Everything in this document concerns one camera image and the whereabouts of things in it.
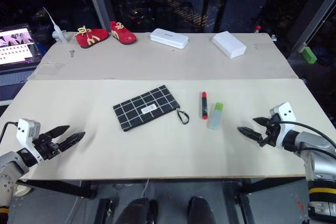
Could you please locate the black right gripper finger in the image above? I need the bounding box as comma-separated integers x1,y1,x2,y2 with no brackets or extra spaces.
253,116,270,128
237,126,264,143

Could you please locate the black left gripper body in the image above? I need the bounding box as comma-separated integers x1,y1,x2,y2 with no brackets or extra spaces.
32,133,62,161

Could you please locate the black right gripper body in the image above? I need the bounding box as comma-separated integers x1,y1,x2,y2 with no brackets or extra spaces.
258,114,282,148

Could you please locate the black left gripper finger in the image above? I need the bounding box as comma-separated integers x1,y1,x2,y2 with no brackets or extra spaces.
44,125,70,140
58,131,86,152

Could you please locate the black grid pencil pouch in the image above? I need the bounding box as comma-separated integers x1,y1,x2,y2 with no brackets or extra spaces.
113,84,181,133

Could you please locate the white rounded glasses case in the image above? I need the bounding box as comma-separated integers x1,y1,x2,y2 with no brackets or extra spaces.
150,28,190,50

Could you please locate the green capped glue stick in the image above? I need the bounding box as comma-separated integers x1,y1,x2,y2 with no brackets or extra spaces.
208,102,224,131

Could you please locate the red and black marker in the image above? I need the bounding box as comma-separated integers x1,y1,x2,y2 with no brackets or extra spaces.
201,91,208,120

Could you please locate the green block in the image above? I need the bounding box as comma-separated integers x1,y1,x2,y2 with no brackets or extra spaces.
301,46,318,65

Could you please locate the white rectangular box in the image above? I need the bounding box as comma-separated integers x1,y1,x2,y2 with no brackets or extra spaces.
211,30,247,59

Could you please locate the laptop with lit screen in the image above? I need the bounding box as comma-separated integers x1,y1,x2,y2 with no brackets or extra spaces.
0,23,45,72

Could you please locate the dark rounded shape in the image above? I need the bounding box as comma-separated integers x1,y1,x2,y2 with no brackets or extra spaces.
186,196,216,224

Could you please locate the red shoe with yellow laces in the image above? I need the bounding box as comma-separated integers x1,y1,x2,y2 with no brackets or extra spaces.
109,20,138,45
75,25,110,49

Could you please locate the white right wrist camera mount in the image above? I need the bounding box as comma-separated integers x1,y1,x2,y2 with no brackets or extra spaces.
269,102,299,147

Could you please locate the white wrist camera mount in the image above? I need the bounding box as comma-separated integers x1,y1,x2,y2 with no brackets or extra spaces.
269,102,299,147
16,118,45,165

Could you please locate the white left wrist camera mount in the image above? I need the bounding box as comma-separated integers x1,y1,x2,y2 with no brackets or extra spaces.
16,118,45,165

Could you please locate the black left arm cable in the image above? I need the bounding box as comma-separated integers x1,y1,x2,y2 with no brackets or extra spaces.
0,121,19,143

